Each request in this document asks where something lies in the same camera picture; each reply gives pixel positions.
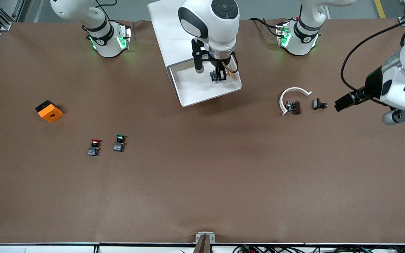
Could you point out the yellow push button switch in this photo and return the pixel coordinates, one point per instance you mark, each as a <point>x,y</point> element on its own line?
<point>212,76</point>

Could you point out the green push button switch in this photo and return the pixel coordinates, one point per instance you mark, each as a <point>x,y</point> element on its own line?
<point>118,147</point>

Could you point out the white table edge rail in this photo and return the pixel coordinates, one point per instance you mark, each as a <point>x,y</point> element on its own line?
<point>47,248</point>

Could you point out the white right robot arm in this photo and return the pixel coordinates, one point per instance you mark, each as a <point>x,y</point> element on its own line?
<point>209,21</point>

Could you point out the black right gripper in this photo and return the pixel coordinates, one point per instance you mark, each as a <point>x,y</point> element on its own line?
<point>219,67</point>

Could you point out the brown table cover sheet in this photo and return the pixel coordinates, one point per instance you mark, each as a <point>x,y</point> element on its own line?
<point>202,175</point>

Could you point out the red push button switch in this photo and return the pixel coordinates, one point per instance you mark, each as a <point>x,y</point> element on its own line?
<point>92,151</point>

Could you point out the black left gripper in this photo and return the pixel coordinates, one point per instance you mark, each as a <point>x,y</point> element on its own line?
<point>372,84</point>

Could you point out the brown small electrical component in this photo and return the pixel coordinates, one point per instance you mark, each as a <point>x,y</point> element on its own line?
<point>296,107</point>

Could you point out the aluminium frame corner post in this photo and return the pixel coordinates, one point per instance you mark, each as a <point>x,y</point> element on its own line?
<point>401,23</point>
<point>5,25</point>

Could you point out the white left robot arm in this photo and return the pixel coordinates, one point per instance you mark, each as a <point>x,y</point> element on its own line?
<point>304,38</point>

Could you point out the black small switch component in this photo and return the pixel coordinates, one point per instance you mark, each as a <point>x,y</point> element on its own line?
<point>316,104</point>

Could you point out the orange black button enclosure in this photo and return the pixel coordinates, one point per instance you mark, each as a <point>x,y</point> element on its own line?
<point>51,114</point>

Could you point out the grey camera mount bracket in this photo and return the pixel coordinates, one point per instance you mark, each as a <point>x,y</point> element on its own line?
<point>202,246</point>

